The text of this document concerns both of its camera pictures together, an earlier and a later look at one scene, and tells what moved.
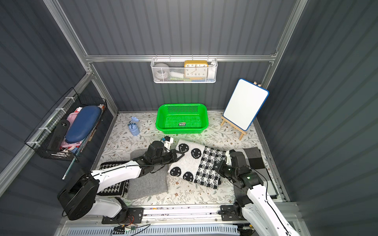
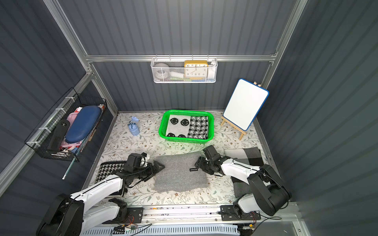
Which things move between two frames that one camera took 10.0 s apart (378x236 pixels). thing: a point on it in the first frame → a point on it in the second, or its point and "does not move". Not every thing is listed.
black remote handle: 59,135 does not move
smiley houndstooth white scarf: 197,165 → 187,126
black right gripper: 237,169 → 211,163
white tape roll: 161,71 does not move
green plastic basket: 182,118 → 164,121
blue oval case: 85,118 does not move
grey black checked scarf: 255,161 does not move
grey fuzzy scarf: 148,185 → 179,173
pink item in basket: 67,145 does not move
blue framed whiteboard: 245,102 does not move
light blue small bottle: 134,127 does not move
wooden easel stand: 233,126 does not move
